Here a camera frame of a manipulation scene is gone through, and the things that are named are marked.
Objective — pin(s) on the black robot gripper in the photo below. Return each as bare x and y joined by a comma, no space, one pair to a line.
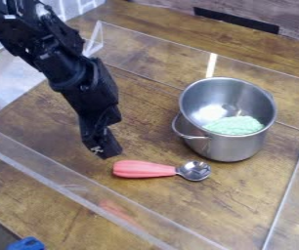
84,82

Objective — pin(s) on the pink handled metal spoon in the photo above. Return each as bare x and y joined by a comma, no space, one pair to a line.
193,171

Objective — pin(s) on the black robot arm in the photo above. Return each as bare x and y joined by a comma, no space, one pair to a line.
50,46

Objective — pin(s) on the stainless steel pot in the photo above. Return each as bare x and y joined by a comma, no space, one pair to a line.
211,99

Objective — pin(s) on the green food lump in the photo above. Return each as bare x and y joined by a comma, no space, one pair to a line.
235,125

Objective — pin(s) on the blue object at corner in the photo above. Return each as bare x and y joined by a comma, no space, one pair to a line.
28,243

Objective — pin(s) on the black strip on table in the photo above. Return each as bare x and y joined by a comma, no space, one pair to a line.
259,25

